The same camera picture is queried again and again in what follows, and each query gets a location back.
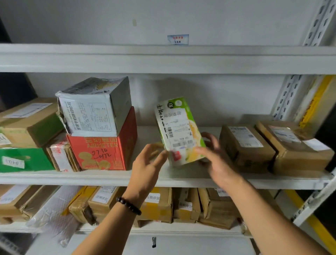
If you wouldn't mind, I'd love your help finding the person's left hand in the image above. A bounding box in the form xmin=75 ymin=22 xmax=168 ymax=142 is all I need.
xmin=122 ymin=143 xmax=169 ymax=208

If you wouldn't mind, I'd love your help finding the person's right hand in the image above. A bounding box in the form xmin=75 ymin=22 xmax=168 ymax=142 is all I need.
xmin=194 ymin=132 xmax=243 ymax=191

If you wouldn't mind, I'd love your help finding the row of parcels shelf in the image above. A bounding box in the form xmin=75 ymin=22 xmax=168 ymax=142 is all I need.
xmin=0 ymin=184 xmax=252 ymax=237

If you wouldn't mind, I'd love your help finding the red printed cardboard box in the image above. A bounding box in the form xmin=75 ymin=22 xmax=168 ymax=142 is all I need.
xmin=66 ymin=106 xmax=138 ymax=171

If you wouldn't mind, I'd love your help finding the taped brown parcel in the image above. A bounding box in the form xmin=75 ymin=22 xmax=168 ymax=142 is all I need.
xmin=256 ymin=120 xmax=335 ymax=178

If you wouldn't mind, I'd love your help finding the grey white box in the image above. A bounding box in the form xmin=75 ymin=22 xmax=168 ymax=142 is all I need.
xmin=55 ymin=76 xmax=132 ymax=138

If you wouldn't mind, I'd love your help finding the plain green cardboard box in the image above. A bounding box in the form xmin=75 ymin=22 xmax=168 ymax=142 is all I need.
xmin=0 ymin=147 xmax=56 ymax=173

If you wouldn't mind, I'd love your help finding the white metal shelf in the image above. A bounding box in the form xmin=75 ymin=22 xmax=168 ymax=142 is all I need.
xmin=0 ymin=0 xmax=336 ymax=255

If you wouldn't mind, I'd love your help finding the dark green cardboard box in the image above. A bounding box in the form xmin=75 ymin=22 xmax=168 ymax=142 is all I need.
xmin=0 ymin=97 xmax=65 ymax=149

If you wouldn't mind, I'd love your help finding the person's left forearm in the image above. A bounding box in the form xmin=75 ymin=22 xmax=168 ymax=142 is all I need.
xmin=72 ymin=205 xmax=140 ymax=255

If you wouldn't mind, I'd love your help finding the person's right forearm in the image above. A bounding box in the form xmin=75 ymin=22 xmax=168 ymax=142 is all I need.
xmin=227 ymin=178 xmax=323 ymax=255

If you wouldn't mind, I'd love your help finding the dark glass door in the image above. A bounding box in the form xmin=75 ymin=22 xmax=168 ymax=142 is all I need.
xmin=309 ymin=105 xmax=336 ymax=237

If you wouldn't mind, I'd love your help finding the plain yellow tape line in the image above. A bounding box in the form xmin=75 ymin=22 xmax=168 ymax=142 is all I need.
xmin=285 ymin=189 xmax=336 ymax=254

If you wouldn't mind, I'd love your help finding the yellow printed tape strip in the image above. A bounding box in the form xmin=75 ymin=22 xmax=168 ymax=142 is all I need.
xmin=299 ymin=75 xmax=335 ymax=129

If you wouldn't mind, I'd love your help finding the dark bead bracelet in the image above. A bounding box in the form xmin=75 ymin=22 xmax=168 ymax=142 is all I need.
xmin=116 ymin=196 xmax=142 ymax=216

